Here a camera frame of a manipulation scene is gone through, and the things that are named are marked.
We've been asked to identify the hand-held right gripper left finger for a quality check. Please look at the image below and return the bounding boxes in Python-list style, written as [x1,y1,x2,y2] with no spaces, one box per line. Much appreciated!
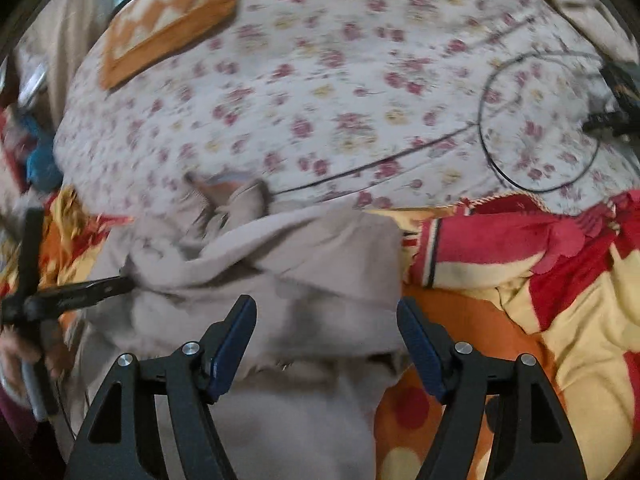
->
[64,295,258,480]

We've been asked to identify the beige garment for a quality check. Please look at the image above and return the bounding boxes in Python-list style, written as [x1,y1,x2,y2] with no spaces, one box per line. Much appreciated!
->
[65,177,408,480]

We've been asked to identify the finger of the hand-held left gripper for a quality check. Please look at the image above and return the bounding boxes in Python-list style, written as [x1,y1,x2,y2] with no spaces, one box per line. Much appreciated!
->
[54,275,137,313]

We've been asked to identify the floral quilt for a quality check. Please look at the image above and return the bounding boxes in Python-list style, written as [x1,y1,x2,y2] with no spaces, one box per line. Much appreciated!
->
[52,0,640,213]

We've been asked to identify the black cable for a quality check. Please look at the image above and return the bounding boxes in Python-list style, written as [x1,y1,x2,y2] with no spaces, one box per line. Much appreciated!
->
[270,5,621,198]

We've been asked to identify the beige curtain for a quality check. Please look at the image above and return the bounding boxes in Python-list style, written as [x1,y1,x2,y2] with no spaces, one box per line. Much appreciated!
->
[15,0,126,126]

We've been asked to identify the orange checkered cushion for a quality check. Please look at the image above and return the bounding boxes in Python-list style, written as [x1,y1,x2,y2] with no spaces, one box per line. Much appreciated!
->
[100,0,246,91]

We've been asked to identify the red orange printed blanket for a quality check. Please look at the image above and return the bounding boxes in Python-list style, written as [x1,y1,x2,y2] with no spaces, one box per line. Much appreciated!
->
[0,185,640,480]

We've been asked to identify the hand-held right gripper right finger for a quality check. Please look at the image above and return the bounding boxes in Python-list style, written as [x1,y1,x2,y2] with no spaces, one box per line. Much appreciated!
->
[396,297,588,480]

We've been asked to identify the blue bag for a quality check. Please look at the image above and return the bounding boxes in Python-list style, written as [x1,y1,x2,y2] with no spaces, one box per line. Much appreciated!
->
[25,115,63,191]

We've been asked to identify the beige cloth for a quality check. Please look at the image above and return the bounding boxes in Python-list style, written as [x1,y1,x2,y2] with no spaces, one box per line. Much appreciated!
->
[530,0,636,61]

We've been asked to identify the black clamp device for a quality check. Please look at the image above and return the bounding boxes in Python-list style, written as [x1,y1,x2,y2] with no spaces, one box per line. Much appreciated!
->
[582,60,640,141]

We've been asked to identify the person's left hand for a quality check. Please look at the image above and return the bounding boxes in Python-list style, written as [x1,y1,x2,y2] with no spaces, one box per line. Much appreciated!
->
[0,329,40,402]

